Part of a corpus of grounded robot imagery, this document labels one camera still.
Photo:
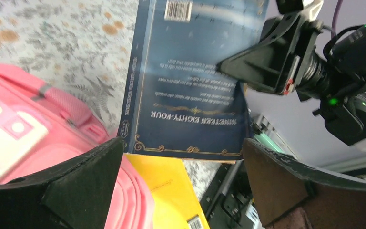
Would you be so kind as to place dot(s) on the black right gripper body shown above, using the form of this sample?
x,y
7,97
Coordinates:
x,y
311,79

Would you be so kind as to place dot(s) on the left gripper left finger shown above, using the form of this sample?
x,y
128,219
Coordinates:
x,y
74,194

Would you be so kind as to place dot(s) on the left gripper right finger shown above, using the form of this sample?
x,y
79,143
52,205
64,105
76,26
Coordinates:
x,y
291,195

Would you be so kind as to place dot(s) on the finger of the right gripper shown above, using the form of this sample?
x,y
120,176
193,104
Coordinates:
x,y
267,67

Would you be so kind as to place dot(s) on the pink student backpack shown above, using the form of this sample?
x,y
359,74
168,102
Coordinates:
x,y
42,126

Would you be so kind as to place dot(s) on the yellow notebook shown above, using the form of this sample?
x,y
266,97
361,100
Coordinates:
x,y
176,205

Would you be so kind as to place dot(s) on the dark blue book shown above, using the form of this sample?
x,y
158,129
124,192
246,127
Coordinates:
x,y
176,103

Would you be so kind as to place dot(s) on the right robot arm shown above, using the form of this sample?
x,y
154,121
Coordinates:
x,y
344,108

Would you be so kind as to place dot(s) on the floral table mat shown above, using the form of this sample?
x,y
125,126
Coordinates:
x,y
80,46

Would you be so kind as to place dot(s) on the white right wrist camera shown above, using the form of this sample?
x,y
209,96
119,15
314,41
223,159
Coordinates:
x,y
309,8

